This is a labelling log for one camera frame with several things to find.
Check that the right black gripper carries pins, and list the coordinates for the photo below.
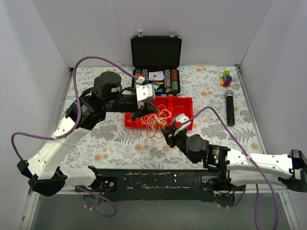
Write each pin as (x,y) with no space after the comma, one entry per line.
(173,135)

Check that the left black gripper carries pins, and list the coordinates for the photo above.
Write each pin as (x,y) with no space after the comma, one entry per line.
(140,109)

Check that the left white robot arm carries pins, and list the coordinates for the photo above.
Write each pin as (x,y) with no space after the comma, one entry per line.
(45,175)

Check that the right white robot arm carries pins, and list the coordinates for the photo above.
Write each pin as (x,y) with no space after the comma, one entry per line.
(235,168)

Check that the red plastic compartment tray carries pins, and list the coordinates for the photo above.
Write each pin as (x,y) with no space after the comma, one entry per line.
(168,109)

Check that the white card deck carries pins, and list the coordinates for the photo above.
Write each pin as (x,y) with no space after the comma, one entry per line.
(156,76)

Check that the black poker chip case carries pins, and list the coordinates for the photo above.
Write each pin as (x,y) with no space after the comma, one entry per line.
(158,53)

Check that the floral patterned table mat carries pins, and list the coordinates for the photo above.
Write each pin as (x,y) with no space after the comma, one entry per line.
(112,145)

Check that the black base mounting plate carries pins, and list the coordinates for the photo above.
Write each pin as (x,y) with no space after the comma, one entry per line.
(141,184)

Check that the black handheld microphone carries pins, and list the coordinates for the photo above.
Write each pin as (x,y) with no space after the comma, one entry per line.
(230,112)

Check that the colourful toy block figure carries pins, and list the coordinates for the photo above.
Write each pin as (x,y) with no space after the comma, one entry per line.
(226,79)

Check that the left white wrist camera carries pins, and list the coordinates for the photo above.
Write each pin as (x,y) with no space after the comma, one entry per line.
(145,93)

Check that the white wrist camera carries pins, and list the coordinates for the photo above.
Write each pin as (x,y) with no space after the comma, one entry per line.
(145,93)
(181,122)

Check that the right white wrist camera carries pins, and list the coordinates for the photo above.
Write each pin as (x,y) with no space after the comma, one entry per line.
(181,122)

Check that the aluminium front rail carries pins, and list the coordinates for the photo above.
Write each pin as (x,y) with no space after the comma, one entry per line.
(154,208)

